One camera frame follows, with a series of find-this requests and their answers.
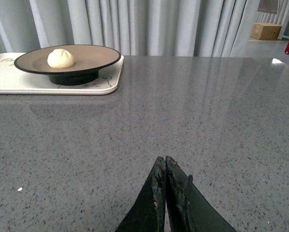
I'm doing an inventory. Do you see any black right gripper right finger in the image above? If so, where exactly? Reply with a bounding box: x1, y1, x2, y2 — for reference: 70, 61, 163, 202
166, 156, 236, 232

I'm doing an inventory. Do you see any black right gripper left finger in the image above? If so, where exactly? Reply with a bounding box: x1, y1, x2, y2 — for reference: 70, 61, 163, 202
116, 157, 167, 232

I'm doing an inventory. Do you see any beige plate with black rim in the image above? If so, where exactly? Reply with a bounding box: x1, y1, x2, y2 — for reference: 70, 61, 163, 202
14, 44, 122, 86

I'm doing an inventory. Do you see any white steamed bun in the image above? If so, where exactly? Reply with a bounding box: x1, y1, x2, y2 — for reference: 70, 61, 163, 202
47, 48, 75, 69

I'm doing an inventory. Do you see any white rectangular tray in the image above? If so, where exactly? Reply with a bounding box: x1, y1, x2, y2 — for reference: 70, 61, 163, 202
0, 53, 124, 95

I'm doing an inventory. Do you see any grey curtain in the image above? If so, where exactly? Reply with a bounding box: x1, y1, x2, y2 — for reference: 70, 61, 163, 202
0, 0, 283, 57

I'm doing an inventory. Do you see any brown cardboard box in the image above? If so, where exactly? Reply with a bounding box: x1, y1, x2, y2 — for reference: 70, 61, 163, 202
250, 23, 282, 40

